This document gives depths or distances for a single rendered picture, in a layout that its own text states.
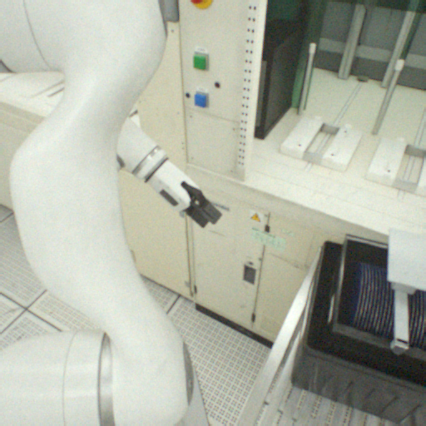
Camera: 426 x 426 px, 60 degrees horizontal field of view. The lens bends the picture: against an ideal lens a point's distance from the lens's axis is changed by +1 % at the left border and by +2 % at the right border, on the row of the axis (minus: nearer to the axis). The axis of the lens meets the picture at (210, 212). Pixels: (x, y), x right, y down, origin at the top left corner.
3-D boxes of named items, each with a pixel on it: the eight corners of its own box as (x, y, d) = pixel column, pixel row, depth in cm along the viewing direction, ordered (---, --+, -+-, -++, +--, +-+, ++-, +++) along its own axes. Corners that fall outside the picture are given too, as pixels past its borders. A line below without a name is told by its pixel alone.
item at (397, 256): (324, 289, 94) (359, 197, 72) (410, 314, 89) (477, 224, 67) (308, 382, 77) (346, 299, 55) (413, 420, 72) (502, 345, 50)
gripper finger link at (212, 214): (190, 205, 77) (213, 225, 78) (195, 202, 74) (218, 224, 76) (200, 194, 78) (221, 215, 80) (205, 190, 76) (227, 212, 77)
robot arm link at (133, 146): (131, 170, 73) (161, 140, 76) (79, 123, 71) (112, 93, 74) (126, 180, 81) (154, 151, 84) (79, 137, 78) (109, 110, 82)
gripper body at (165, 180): (136, 184, 82) (174, 217, 84) (146, 172, 73) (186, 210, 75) (158, 161, 85) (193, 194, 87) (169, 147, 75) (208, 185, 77)
